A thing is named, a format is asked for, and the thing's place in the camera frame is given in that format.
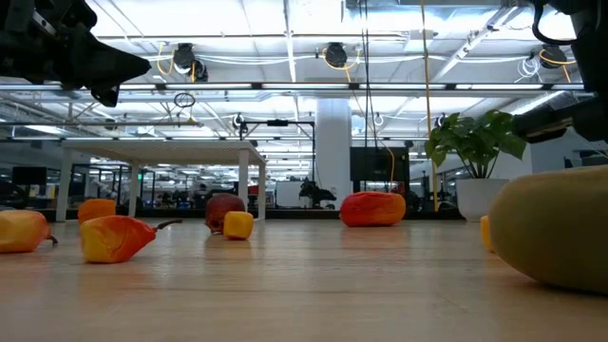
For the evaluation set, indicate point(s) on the dark red toy fruit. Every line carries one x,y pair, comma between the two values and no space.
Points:
218,209

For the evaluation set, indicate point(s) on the red orange toy mango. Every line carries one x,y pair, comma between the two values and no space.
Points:
373,209

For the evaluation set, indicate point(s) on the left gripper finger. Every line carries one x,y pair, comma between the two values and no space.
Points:
123,66

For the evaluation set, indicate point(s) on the orange yellow toy pear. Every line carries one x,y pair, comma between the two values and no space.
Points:
238,225
485,233
21,231
114,239

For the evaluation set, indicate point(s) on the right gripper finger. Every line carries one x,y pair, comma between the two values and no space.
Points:
541,124

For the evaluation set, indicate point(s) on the orange toy tangerine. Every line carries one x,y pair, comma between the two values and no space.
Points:
96,209

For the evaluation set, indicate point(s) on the small black monitor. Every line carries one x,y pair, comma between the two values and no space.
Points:
28,176

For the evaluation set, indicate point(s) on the green plant in white pot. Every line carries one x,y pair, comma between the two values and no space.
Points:
475,138

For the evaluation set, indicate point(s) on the black background robot arm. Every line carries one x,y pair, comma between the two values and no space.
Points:
313,192

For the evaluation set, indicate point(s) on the white perforated metal shelf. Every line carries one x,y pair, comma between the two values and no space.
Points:
161,151

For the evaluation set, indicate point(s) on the black aluminium table frame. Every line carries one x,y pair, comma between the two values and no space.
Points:
304,214

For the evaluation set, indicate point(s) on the large black screen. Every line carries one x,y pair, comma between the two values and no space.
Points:
380,166

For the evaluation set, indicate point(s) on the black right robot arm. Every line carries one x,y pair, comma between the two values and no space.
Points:
594,47

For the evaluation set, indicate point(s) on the brown green toy kiwi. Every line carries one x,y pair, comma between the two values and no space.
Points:
551,228

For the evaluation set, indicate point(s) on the black background frame stand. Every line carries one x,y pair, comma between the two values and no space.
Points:
278,122

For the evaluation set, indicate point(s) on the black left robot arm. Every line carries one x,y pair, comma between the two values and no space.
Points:
9,47

